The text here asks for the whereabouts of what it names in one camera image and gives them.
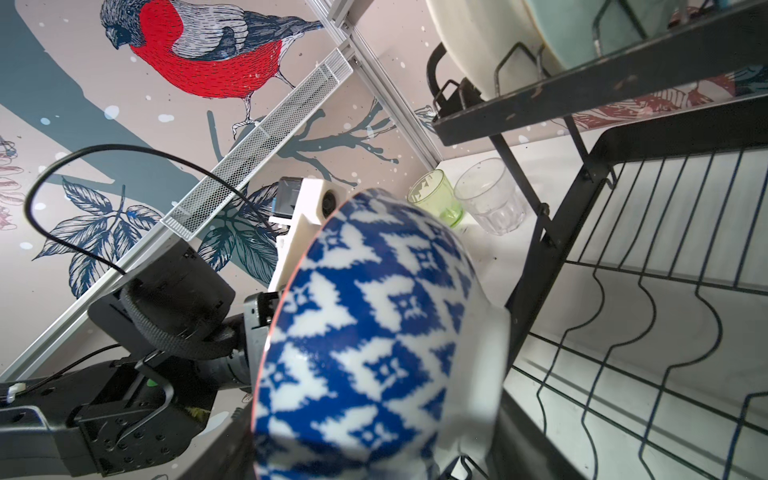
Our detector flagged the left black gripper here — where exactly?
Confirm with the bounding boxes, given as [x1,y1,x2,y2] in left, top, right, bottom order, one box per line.
[243,292,281,384]

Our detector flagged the clear drinking glass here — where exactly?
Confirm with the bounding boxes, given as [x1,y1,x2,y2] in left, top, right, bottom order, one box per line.
[454,158,526,236]

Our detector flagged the white plate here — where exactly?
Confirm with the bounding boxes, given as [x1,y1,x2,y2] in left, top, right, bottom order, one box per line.
[427,0,569,99]

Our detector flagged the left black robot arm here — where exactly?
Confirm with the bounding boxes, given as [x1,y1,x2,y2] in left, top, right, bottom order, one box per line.
[1,240,279,479]

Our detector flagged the black two-tier dish rack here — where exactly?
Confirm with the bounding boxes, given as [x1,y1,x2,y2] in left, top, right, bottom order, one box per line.
[426,1,767,479]

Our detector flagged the pale green plate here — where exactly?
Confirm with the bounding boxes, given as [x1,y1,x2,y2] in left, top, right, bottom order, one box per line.
[525,0,681,70]

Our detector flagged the white wire wall basket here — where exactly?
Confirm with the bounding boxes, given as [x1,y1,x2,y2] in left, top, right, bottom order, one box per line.
[161,49,353,240]

